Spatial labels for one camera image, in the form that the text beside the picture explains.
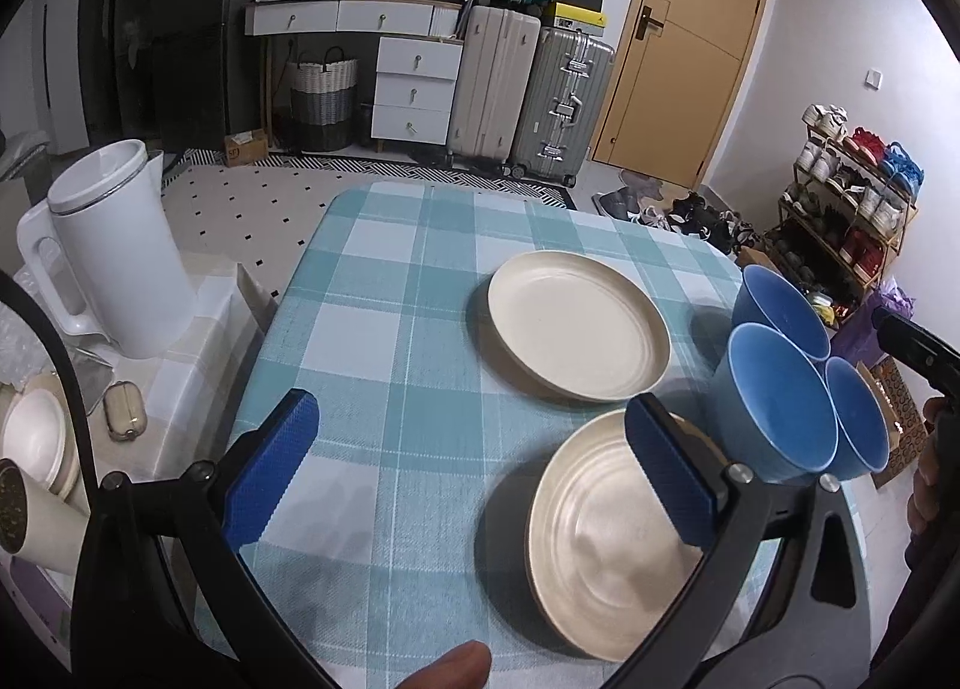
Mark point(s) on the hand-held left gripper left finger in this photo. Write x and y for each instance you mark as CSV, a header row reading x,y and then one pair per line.
x,y
270,468

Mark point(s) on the silver suitcase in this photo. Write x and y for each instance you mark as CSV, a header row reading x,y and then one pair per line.
x,y
562,104

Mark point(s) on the white cup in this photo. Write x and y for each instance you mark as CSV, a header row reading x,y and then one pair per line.
x,y
52,531

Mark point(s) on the black white patterned rug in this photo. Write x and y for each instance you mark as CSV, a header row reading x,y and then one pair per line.
x,y
375,166

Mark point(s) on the yellow black shoe box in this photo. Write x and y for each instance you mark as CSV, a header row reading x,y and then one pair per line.
x,y
576,18

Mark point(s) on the small cardboard box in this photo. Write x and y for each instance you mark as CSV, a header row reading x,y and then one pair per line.
x,y
247,149

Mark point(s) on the white dressing table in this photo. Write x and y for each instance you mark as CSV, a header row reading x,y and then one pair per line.
x,y
416,89

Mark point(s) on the pile of loose shoes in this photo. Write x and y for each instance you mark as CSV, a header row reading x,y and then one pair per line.
x,y
690,217

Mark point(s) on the black refrigerator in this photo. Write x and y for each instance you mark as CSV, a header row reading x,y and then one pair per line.
x,y
165,22

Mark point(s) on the person's right forearm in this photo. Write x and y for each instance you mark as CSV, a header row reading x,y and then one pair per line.
x,y
934,591

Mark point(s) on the white light switch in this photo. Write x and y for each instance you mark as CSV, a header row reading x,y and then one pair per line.
x,y
874,78

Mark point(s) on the translucent brown earbud case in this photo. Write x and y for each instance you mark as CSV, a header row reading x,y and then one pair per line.
x,y
130,412

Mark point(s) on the white bowl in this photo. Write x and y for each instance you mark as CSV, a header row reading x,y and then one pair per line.
x,y
34,434

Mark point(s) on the person's left hand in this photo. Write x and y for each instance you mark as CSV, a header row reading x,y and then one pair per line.
x,y
450,668

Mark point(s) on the white electric kettle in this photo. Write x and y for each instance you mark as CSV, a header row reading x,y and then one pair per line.
x,y
112,247

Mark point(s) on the beige suitcase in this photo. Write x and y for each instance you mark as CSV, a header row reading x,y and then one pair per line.
x,y
491,89

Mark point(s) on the woven laundry basket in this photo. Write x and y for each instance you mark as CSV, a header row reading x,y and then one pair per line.
x,y
322,100

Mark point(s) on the blue ceramic bowl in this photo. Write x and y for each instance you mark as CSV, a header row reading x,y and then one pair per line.
x,y
776,310
862,419
780,397

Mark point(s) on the grey doormat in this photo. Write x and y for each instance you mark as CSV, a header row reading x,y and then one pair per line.
x,y
641,183

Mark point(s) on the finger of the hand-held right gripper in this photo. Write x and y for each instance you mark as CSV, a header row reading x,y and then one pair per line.
x,y
898,337

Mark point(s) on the teal checked tablecloth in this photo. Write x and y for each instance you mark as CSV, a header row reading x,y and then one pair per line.
x,y
390,359

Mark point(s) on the purple bag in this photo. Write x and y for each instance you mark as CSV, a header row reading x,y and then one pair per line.
x,y
862,329

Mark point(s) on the person's right hand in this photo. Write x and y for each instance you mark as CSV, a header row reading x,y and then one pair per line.
x,y
926,498

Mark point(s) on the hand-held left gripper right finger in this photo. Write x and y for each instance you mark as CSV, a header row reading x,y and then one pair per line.
x,y
667,471

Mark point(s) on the wooden door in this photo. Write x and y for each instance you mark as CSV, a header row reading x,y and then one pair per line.
x,y
675,59

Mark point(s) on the cream round plate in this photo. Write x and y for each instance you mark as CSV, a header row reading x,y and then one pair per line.
x,y
600,554
577,322

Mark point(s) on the patterned cardboard box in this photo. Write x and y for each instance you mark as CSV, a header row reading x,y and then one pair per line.
x,y
900,404

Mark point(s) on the rows of shelved shoes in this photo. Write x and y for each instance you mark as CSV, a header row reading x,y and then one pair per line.
x,y
832,179

